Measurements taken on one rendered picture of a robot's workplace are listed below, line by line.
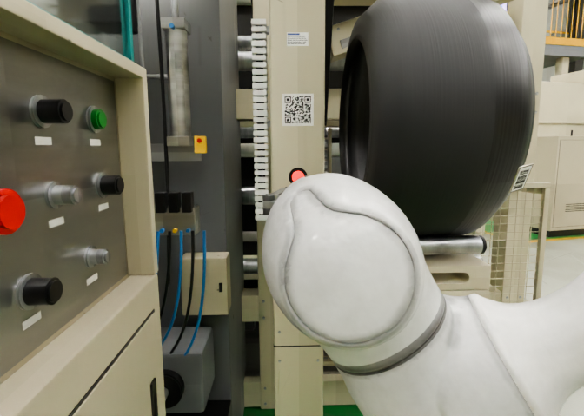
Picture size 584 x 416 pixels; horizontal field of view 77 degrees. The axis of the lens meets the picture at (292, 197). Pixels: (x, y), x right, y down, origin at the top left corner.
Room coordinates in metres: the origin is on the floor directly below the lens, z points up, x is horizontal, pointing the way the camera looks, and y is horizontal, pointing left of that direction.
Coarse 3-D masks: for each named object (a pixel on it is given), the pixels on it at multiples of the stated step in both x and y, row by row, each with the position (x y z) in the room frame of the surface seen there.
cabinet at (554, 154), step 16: (544, 144) 4.59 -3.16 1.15; (560, 144) 4.42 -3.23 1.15; (576, 144) 4.47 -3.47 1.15; (544, 160) 4.57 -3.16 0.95; (560, 160) 4.42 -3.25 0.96; (576, 160) 4.48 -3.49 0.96; (544, 176) 4.55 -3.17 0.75; (560, 176) 4.43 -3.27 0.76; (576, 176) 4.48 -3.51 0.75; (560, 192) 4.43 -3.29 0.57; (576, 192) 4.49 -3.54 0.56; (560, 208) 4.44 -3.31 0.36; (576, 208) 4.49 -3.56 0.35; (560, 224) 4.44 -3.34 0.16; (576, 224) 4.50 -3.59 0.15
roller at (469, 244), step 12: (420, 240) 0.82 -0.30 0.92; (432, 240) 0.82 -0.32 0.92; (444, 240) 0.82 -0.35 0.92; (456, 240) 0.82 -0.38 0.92; (468, 240) 0.82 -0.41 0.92; (480, 240) 0.82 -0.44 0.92; (432, 252) 0.82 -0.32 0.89; (444, 252) 0.82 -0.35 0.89; (456, 252) 0.82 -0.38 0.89; (468, 252) 0.82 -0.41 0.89; (480, 252) 0.82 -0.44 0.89
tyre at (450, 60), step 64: (384, 0) 0.84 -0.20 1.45; (448, 0) 0.80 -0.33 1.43; (384, 64) 0.73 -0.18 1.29; (448, 64) 0.69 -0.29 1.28; (512, 64) 0.69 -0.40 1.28; (384, 128) 0.71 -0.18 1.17; (448, 128) 0.68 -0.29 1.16; (512, 128) 0.68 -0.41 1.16; (384, 192) 0.74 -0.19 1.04; (448, 192) 0.72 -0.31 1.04
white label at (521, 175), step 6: (522, 168) 0.71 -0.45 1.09; (528, 168) 0.72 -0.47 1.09; (516, 174) 0.71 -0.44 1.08; (522, 174) 0.72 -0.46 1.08; (528, 174) 0.73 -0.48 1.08; (516, 180) 0.72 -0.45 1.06; (522, 180) 0.73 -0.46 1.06; (516, 186) 0.73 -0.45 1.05; (522, 186) 0.74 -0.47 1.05; (510, 192) 0.73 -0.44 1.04
